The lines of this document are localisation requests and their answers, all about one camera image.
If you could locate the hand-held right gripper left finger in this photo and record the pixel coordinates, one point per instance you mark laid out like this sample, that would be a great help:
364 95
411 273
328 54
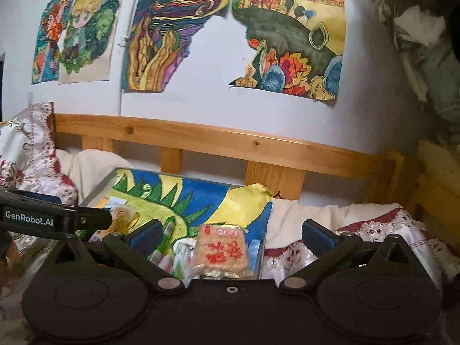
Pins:
149 236

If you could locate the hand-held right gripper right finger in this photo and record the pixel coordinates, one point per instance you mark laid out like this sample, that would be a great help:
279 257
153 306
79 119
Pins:
318 236

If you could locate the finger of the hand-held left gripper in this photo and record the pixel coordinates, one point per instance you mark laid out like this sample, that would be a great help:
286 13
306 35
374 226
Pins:
39 197
93 218

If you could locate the green stick snack packet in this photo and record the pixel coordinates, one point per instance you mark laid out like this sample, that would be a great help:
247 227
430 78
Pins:
167 233

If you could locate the grey metal tray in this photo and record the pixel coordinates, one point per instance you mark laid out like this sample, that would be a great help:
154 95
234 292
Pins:
97 188

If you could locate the clear nut mix packet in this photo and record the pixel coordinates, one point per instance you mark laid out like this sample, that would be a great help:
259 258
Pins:
124 217

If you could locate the white green red-print packet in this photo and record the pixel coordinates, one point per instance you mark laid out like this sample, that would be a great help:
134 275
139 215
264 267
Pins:
185 258

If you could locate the rice cracker packet red print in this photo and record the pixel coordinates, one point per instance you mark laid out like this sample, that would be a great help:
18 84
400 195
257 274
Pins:
221 251

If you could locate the white pillow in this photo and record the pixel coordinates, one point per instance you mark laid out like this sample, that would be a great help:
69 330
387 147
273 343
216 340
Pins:
90 172

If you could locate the floral satin bedspread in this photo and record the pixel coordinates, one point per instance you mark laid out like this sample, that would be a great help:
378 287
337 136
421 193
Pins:
28 151

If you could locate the colourful dinosaur drawing paper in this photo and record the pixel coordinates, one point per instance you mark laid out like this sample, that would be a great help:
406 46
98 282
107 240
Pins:
201 201

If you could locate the wooden bed headboard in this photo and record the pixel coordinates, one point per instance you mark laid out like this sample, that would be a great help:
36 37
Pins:
215 138

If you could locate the pile of clothes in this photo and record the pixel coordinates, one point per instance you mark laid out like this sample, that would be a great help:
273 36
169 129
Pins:
424 43

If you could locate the blue orange figure wall drawing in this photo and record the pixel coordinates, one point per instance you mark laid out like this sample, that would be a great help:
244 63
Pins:
46 43

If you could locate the blond character wall drawing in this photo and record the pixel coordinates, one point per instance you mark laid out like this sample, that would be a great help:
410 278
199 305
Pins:
90 25

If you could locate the purple yellow swirl wall drawing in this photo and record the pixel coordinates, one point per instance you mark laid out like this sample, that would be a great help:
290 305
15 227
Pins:
169 28

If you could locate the landscape wall drawing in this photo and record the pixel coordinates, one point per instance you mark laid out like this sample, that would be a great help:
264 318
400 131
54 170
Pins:
287 28

